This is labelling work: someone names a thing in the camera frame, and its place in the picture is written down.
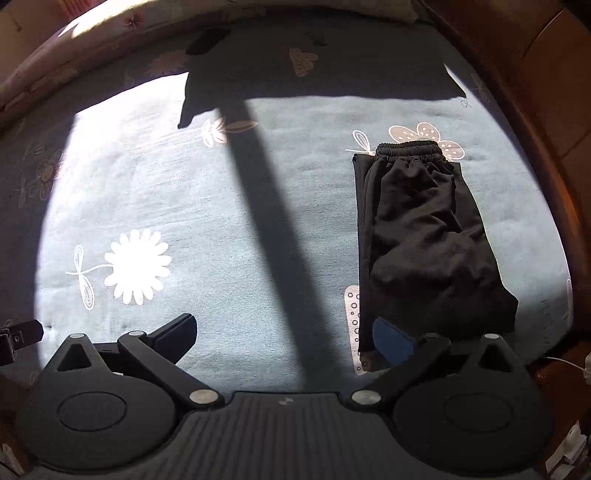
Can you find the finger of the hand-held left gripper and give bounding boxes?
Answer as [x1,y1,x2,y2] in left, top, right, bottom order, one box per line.
[0,319,44,365]

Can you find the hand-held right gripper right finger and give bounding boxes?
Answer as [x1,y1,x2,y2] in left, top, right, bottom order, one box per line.
[351,318,527,409]

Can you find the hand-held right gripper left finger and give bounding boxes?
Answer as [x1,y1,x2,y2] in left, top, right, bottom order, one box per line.
[44,313,225,409]

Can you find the black pants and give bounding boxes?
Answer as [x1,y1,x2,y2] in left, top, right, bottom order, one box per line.
[352,141,520,370]

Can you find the blue floral bed sheet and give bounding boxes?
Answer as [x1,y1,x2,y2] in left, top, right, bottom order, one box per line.
[0,18,575,398]

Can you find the wooden bedside cabinet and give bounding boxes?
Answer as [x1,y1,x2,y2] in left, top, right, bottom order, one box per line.
[526,355,591,480]

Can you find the white plastic object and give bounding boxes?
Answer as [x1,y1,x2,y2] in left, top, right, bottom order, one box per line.
[547,422,583,476]

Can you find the wooden headboard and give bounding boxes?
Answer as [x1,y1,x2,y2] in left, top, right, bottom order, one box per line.
[413,0,591,365]

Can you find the dark rectangular object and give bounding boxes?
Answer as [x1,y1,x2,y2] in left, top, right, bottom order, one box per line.
[187,28,232,56]

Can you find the pink floral quilt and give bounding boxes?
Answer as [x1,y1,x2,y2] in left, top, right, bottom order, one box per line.
[0,0,419,121]

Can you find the white charger cable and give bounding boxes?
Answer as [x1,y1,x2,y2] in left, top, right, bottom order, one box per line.
[540,353,591,384]

